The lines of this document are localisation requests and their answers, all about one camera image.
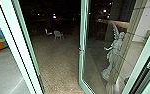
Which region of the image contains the green framed glass door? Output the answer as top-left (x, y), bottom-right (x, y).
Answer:
top-left (78, 0), bottom-right (150, 94)

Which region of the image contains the white garden chair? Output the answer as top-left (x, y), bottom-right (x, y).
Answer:
top-left (53, 29), bottom-right (65, 42)
top-left (44, 28), bottom-right (53, 37)

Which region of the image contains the white angel statue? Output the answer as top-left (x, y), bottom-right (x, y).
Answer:
top-left (100, 21), bottom-right (127, 83)

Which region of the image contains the silver door lever handle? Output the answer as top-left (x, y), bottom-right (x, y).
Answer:
top-left (78, 47), bottom-right (86, 55)

